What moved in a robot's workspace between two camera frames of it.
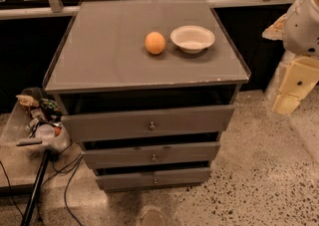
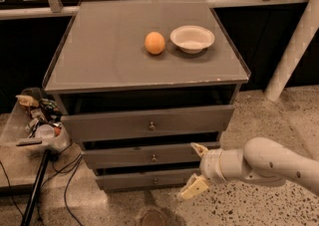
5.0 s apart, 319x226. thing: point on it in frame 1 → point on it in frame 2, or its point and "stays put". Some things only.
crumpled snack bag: (50, 109) stays put
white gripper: (303, 27) → (211, 164)
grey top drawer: (148, 123) stays put
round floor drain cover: (152, 217) stays put
